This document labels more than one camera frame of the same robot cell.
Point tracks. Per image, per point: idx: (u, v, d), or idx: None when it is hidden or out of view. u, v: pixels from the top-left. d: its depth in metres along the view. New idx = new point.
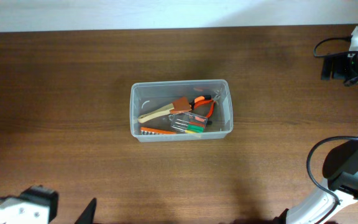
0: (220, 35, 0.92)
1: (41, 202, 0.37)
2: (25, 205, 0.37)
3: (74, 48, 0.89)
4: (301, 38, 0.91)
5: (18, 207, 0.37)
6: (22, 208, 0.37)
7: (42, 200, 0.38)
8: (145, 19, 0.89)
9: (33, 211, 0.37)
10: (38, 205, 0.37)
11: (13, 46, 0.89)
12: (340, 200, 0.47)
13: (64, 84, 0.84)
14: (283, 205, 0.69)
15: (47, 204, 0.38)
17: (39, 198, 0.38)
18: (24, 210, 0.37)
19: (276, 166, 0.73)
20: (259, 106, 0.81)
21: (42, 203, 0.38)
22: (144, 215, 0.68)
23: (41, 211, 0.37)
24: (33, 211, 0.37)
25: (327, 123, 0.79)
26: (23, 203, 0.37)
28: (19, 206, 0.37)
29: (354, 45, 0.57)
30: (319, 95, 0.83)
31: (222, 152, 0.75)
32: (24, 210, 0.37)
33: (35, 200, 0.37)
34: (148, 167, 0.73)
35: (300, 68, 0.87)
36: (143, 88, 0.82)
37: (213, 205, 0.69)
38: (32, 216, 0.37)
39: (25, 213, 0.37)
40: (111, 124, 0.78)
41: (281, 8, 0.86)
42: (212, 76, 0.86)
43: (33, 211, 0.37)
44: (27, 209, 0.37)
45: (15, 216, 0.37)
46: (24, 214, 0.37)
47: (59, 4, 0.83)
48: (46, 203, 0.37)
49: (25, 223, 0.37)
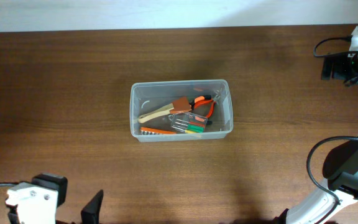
0: (220, 35, 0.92)
1: (51, 185, 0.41)
2: (36, 188, 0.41)
3: (75, 48, 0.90)
4: (302, 38, 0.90)
5: (30, 190, 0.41)
6: (33, 191, 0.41)
7: (51, 184, 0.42)
8: (144, 19, 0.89)
9: (43, 195, 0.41)
10: (48, 189, 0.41)
11: (14, 48, 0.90)
12: (340, 200, 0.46)
13: (65, 84, 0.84)
14: (284, 206, 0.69)
15: (56, 188, 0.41)
17: (49, 182, 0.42)
18: (35, 192, 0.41)
19: (275, 166, 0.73)
20: (260, 106, 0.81)
21: (51, 186, 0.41)
22: (143, 214, 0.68)
23: (51, 195, 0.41)
24: (43, 194, 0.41)
25: (327, 123, 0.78)
26: (34, 186, 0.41)
28: (31, 188, 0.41)
29: (354, 45, 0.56)
30: (320, 94, 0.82)
31: (221, 152, 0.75)
32: (35, 193, 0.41)
33: (46, 184, 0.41)
34: (148, 167, 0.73)
35: (301, 67, 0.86)
36: (143, 88, 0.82)
37: (212, 205, 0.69)
38: (41, 199, 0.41)
39: (35, 196, 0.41)
40: (110, 124, 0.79)
41: (281, 7, 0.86)
42: (212, 76, 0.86)
43: (43, 193, 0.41)
44: (38, 191, 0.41)
45: (27, 199, 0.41)
46: (35, 197, 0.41)
47: (59, 4, 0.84)
48: (55, 186, 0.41)
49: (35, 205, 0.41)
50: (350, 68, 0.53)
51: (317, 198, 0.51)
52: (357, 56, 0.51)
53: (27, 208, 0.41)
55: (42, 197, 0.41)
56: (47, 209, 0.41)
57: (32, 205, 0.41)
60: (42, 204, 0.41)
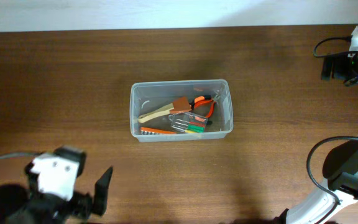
0: (220, 35, 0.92)
1: (72, 158, 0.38)
2: (59, 159, 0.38)
3: (75, 48, 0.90)
4: (301, 38, 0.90)
5: (53, 160, 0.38)
6: (55, 162, 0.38)
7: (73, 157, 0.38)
8: (144, 19, 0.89)
9: (65, 166, 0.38)
10: (69, 160, 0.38)
11: (15, 48, 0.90)
12: (340, 200, 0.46)
13: (65, 84, 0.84)
14: (284, 206, 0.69)
15: (78, 160, 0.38)
17: (71, 154, 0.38)
18: (58, 163, 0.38)
19: (275, 166, 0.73)
20: (260, 106, 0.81)
21: (73, 159, 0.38)
22: (143, 214, 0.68)
23: (72, 167, 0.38)
24: (65, 165, 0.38)
25: (327, 123, 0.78)
26: (57, 157, 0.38)
28: (53, 159, 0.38)
29: (355, 45, 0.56)
30: (320, 94, 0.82)
31: (222, 152, 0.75)
32: (58, 163, 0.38)
33: (67, 156, 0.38)
34: (148, 167, 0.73)
35: (301, 67, 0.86)
36: (143, 88, 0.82)
37: (212, 205, 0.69)
38: (63, 170, 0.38)
39: (57, 167, 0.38)
40: (110, 123, 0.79)
41: (282, 7, 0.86)
42: (212, 76, 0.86)
43: (65, 165, 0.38)
44: (61, 162, 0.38)
45: (49, 169, 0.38)
46: (56, 167, 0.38)
47: (59, 4, 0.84)
48: (76, 159, 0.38)
49: (56, 177, 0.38)
50: (350, 68, 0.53)
51: (317, 198, 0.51)
52: (357, 56, 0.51)
53: (46, 178, 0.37)
55: (64, 168, 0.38)
56: (68, 180, 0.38)
57: (53, 175, 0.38)
60: (64, 176, 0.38)
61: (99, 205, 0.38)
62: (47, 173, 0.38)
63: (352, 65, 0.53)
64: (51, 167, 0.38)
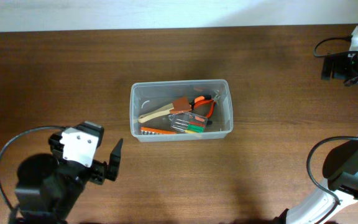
0: (220, 35, 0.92)
1: (93, 132, 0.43)
2: (82, 134, 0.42)
3: (75, 48, 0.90)
4: (302, 38, 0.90)
5: (76, 134, 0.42)
6: (78, 135, 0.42)
7: (92, 132, 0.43)
8: (145, 18, 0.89)
9: (87, 139, 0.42)
10: (90, 134, 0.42)
11: (15, 48, 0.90)
12: (340, 200, 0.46)
13: (65, 84, 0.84)
14: (284, 206, 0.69)
15: (97, 135, 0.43)
17: (92, 130, 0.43)
18: (81, 137, 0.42)
19: (275, 166, 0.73)
20: (260, 106, 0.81)
21: (93, 133, 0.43)
22: (143, 214, 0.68)
23: (93, 140, 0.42)
24: (87, 139, 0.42)
25: (328, 123, 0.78)
26: (80, 131, 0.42)
28: (77, 132, 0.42)
29: (355, 45, 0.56)
30: (320, 94, 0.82)
31: (222, 151, 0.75)
32: (81, 137, 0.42)
33: (88, 130, 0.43)
34: (148, 167, 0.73)
35: (301, 67, 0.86)
36: (143, 88, 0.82)
37: (212, 205, 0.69)
38: (85, 144, 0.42)
39: (80, 140, 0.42)
40: (110, 123, 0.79)
41: (282, 7, 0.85)
42: (212, 76, 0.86)
43: (87, 138, 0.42)
44: (82, 136, 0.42)
45: (73, 141, 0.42)
46: (79, 140, 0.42)
47: (59, 4, 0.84)
48: (97, 133, 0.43)
49: (79, 147, 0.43)
50: (350, 68, 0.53)
51: (317, 198, 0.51)
52: (357, 56, 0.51)
53: (70, 147, 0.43)
55: (86, 142, 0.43)
56: (88, 152, 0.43)
57: (77, 145, 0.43)
60: (86, 147, 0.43)
61: (113, 172, 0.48)
62: (71, 144, 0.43)
63: (352, 65, 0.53)
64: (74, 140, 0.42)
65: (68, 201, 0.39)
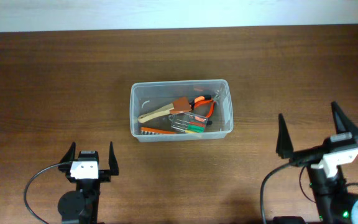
0: (220, 35, 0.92)
1: (92, 159, 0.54)
2: (84, 162, 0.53)
3: (75, 48, 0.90)
4: (301, 38, 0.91)
5: (80, 164, 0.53)
6: (82, 165, 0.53)
7: (91, 157, 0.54)
8: (145, 19, 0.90)
9: (89, 166, 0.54)
10: (91, 161, 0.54)
11: (14, 48, 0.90)
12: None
13: (64, 84, 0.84)
14: (284, 206, 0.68)
15: (96, 160, 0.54)
17: (90, 157, 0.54)
18: (84, 166, 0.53)
19: (275, 166, 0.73)
20: (260, 106, 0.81)
21: (92, 159, 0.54)
22: (143, 215, 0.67)
23: (94, 165, 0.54)
24: (89, 165, 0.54)
25: (327, 123, 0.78)
26: (82, 162, 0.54)
28: (79, 163, 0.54)
29: (316, 167, 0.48)
30: (320, 94, 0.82)
31: (222, 152, 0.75)
32: (84, 165, 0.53)
33: (87, 158, 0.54)
34: (148, 167, 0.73)
35: (301, 67, 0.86)
36: (143, 88, 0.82)
37: (212, 205, 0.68)
38: (88, 168, 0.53)
39: (84, 167, 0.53)
40: (110, 124, 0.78)
41: (281, 7, 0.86)
42: (212, 76, 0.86)
43: (89, 165, 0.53)
44: (86, 164, 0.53)
45: (79, 170, 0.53)
46: (84, 168, 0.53)
47: (59, 4, 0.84)
48: (95, 159, 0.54)
49: (86, 174, 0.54)
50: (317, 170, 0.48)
51: None
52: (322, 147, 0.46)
53: (78, 175, 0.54)
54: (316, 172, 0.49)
55: (89, 167, 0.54)
56: (93, 175, 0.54)
57: (83, 173, 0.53)
60: (90, 172, 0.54)
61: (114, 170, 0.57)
62: (78, 173, 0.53)
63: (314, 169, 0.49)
64: (79, 169, 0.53)
65: (94, 209, 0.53)
